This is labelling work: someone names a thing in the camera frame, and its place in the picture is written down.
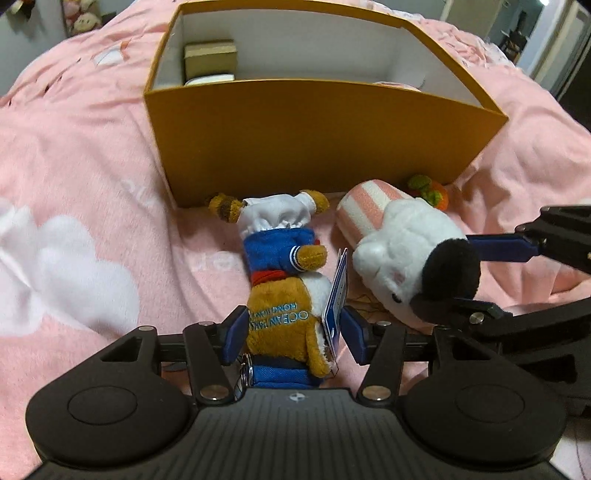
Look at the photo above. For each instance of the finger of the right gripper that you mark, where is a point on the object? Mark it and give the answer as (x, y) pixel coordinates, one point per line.
(477, 318)
(560, 233)

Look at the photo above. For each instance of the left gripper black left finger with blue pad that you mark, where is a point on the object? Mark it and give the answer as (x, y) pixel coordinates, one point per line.
(209, 348)

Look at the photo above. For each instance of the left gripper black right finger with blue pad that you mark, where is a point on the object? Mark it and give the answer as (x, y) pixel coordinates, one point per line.
(381, 347)

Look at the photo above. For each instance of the white black-eared dog plush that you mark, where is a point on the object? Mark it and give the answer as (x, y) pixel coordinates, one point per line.
(417, 250)

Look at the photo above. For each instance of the brown sailor plush toy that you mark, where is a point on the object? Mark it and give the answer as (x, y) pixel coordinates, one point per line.
(288, 292)

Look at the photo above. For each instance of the orange green crochet toy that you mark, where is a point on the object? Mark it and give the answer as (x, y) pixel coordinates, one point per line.
(431, 191)

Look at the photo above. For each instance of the pink striped plush cushion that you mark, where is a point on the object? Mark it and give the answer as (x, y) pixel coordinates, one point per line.
(361, 211)

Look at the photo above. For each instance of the cream bedroom door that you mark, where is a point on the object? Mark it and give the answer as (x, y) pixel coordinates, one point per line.
(474, 16)

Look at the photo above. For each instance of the pink paper crane duvet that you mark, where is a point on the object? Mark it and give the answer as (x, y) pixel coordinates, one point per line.
(92, 246)

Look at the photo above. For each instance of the dark chair in hallway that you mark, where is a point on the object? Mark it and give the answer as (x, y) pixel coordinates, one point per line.
(513, 45)

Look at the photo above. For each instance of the orange cardboard storage box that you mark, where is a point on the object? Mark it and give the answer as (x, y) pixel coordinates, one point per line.
(325, 96)

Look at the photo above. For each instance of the white rectangular box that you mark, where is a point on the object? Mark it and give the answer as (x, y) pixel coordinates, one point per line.
(210, 79)

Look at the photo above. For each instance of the small gold cardboard box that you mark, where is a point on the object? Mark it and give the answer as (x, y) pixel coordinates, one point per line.
(210, 58)

